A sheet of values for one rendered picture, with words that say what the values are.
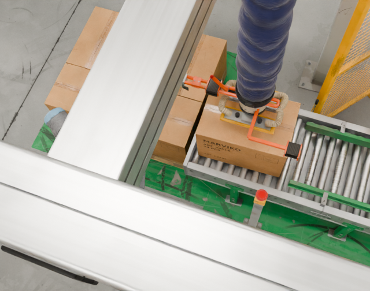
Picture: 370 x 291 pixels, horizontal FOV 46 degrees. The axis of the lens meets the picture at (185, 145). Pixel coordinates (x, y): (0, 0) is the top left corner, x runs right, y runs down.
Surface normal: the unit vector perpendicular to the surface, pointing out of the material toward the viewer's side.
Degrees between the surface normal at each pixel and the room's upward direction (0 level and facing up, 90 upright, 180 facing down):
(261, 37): 83
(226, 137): 0
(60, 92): 0
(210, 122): 0
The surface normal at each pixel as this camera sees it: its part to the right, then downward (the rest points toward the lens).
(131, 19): -0.07, -0.37
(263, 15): -0.23, 0.81
